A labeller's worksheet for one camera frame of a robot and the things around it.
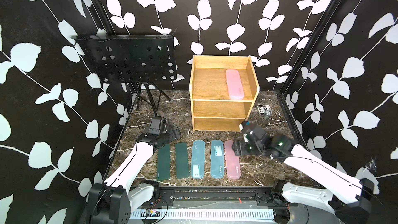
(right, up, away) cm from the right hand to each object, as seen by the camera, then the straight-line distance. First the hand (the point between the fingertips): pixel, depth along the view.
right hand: (236, 144), depth 73 cm
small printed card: (+26, +16, +34) cm, 46 cm away
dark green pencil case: (-28, -12, +13) cm, 33 cm away
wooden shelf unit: (-6, +27, +5) cm, 28 cm away
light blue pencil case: (-8, -16, +9) cm, 20 cm away
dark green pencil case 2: (-38, -14, +9) cm, 41 cm away
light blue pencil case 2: (-19, -12, +13) cm, 26 cm away
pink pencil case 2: (+1, -13, +12) cm, 18 cm away
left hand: (-32, +4, +11) cm, 34 cm away
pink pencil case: (0, +30, +5) cm, 30 cm away
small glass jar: (+27, +13, +29) cm, 42 cm away
